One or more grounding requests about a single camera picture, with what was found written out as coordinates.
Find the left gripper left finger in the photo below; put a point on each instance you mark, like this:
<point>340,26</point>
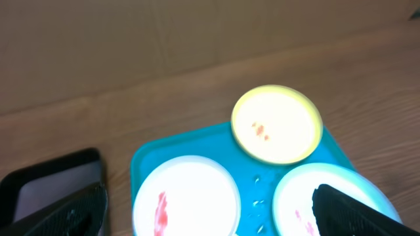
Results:
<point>79,214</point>

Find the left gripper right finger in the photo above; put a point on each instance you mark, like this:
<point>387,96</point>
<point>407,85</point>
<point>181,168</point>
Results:
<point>338,214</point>

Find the white plate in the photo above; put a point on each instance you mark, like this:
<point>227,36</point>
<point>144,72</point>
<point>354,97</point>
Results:
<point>187,195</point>

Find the black plastic tray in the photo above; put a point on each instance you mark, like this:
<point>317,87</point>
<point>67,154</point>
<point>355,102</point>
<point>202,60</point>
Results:
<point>28,190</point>

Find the teal plastic tray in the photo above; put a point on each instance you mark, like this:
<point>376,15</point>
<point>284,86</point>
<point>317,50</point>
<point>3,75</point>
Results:
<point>255,180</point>

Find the light blue plate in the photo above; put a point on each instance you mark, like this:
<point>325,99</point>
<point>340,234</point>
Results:
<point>292,200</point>

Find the yellow-green plate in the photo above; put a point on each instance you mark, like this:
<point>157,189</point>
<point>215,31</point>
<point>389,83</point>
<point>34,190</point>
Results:
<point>276,124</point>

